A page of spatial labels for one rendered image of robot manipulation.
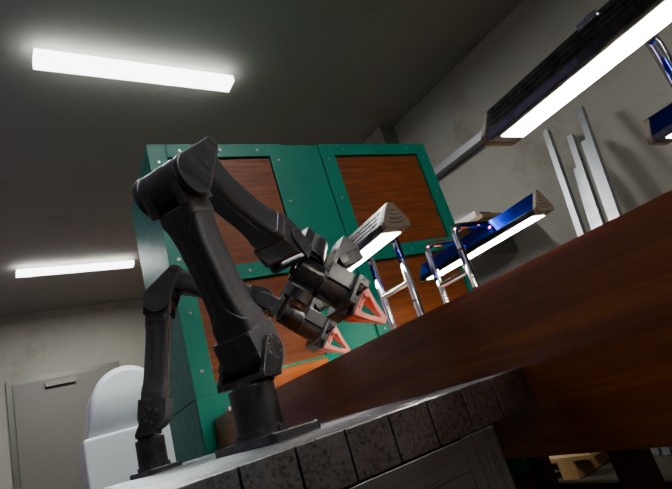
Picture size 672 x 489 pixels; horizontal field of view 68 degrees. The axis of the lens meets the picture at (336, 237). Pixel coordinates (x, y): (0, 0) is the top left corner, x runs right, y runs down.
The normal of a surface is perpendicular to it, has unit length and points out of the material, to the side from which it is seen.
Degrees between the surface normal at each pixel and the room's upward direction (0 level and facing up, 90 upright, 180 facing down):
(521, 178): 90
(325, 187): 90
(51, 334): 90
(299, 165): 90
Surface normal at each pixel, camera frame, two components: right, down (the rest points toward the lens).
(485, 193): -0.81, 0.06
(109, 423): 0.46, -0.41
